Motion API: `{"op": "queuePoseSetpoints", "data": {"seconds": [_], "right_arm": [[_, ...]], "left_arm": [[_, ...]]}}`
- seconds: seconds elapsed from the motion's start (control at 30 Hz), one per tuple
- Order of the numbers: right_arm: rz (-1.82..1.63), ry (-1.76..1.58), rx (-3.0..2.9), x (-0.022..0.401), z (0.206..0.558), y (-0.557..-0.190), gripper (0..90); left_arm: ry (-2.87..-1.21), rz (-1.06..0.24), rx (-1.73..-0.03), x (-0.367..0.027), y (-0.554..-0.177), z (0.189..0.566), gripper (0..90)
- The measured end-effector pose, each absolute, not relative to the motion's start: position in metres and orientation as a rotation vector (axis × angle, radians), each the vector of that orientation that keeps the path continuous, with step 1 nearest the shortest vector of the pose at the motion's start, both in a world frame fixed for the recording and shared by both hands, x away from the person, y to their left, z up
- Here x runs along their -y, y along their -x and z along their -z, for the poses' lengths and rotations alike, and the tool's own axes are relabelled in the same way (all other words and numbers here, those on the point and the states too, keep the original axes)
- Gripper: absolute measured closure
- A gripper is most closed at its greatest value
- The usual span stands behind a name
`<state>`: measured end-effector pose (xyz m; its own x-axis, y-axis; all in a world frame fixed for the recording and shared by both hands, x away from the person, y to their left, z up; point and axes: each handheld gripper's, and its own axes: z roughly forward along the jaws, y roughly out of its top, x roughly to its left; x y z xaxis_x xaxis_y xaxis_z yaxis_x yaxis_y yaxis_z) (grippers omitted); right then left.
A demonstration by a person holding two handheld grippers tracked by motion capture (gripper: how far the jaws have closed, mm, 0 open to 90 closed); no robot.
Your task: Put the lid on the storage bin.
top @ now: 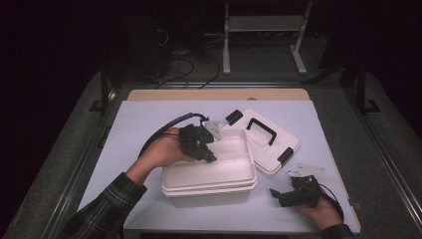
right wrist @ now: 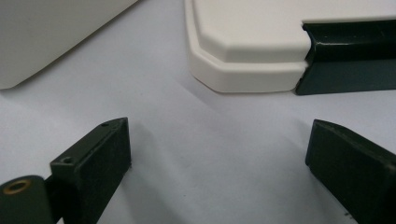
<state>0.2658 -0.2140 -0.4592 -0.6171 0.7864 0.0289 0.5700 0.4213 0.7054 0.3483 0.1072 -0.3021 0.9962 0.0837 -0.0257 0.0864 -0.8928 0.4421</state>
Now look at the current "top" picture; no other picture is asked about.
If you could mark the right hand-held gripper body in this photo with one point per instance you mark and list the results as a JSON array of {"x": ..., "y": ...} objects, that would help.
[{"x": 303, "y": 192}]

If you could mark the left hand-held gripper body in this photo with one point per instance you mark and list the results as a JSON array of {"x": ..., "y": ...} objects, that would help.
[{"x": 195, "y": 139}]

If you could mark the person's right hand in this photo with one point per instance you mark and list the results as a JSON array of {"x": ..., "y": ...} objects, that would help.
[{"x": 323, "y": 214}]

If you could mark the person's left hand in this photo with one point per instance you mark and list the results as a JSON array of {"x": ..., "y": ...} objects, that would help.
[{"x": 162, "y": 152}]

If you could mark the white table mat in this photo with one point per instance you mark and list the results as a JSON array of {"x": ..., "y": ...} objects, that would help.
[{"x": 132, "y": 132}]

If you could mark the grey metal stand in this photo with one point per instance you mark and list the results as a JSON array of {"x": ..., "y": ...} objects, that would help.
[{"x": 265, "y": 24}]

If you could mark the black frame post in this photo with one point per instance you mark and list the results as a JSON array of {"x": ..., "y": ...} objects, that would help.
[
  {"x": 362, "y": 89},
  {"x": 104, "y": 89}
]

